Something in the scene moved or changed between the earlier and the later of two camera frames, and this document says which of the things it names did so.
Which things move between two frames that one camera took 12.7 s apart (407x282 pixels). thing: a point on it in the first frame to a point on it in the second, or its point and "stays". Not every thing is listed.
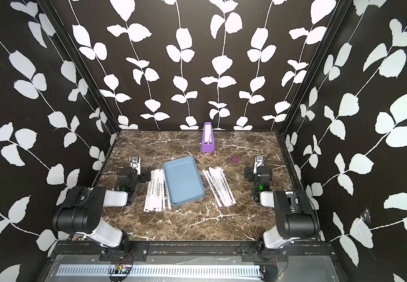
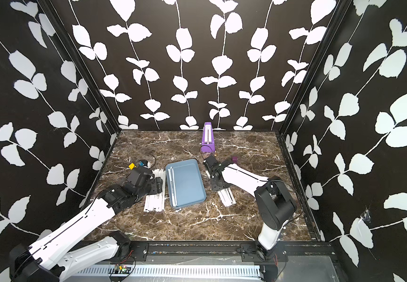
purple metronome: (208, 143) stays
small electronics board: (122, 268) stays
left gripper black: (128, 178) to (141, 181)
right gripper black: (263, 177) to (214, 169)
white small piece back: (136, 164) to (144, 163)
